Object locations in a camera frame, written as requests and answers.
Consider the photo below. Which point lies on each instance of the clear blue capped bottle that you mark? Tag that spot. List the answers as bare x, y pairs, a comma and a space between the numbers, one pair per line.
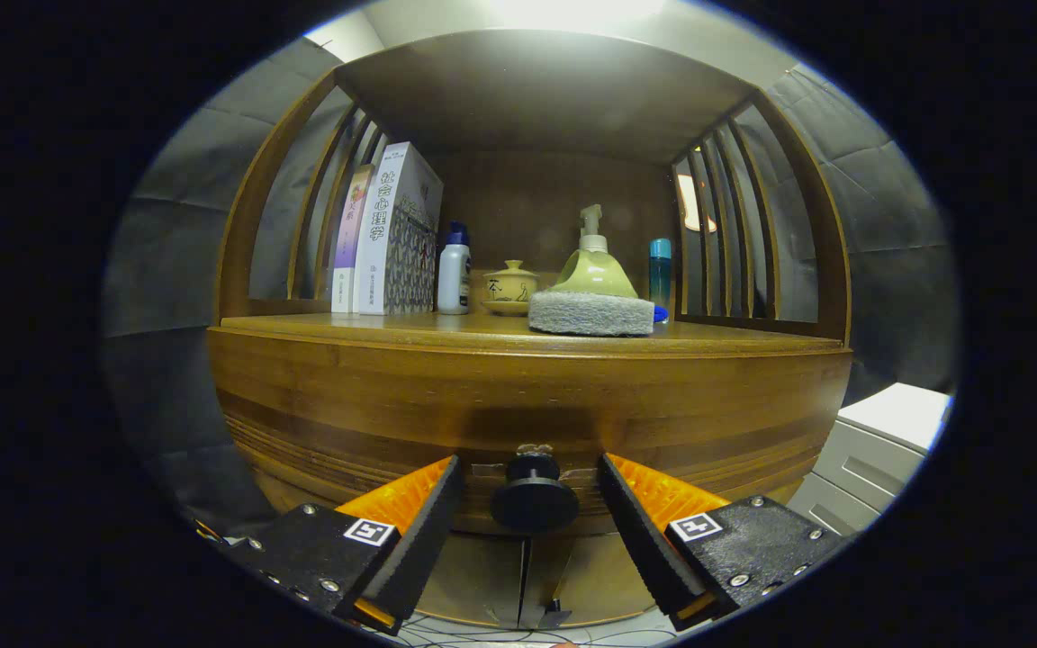
660, 270

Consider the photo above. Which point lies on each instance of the white pump bottle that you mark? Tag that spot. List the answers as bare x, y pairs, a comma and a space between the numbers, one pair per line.
592, 241

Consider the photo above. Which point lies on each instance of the yellow ceramic lidded teacup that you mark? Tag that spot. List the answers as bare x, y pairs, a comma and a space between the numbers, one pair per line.
509, 286

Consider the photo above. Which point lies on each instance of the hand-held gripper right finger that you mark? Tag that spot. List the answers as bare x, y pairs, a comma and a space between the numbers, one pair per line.
644, 540

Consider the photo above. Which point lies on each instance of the wooden drawer with black knob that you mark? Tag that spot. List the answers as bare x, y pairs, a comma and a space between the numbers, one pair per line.
527, 396

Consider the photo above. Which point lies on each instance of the white drawer unit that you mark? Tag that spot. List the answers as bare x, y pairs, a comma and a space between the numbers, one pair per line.
888, 423

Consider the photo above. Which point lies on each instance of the thin purple book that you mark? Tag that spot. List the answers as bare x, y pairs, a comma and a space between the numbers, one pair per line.
349, 252

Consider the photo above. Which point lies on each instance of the wooden cabinet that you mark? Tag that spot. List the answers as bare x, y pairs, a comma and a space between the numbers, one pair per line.
554, 99

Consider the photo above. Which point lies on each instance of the thick white patterned book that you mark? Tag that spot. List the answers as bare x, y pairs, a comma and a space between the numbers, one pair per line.
392, 234

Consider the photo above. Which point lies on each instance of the small white bottle blue cap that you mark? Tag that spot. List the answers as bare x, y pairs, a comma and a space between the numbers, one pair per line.
453, 279

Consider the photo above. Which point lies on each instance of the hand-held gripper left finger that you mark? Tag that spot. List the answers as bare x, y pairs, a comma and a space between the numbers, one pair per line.
419, 540

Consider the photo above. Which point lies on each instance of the wooden countertop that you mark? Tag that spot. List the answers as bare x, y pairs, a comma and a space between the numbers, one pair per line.
374, 324

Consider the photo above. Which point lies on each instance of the folded blue cloth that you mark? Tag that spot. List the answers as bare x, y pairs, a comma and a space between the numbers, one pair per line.
661, 314

